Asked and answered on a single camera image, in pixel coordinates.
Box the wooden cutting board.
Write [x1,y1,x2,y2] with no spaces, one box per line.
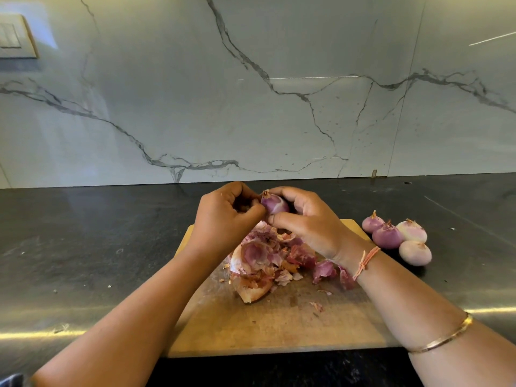
[165,218,400,358]

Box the person's left forearm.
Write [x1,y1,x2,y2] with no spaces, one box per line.
[31,249,217,387]

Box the orange thread bracelet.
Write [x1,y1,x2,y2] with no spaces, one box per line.
[352,245,382,282]

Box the person's right forearm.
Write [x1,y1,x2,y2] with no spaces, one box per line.
[353,247,516,387]

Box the gold bangle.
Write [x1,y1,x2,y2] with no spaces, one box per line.
[408,312,474,355]

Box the brownish red onion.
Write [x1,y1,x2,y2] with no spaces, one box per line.
[397,219,429,244]

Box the white wall switch plate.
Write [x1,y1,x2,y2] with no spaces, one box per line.
[0,14,39,60]

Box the pile of onion peels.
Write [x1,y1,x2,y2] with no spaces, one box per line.
[219,220,359,305]

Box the red onion with pale patch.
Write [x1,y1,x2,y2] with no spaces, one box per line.
[260,190,291,216]

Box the person's left hand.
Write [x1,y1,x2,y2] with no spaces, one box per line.
[187,182,268,264]

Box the small red onion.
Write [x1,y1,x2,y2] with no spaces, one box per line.
[362,210,386,234]

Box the person's right hand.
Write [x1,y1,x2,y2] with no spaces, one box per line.
[264,186,374,269]

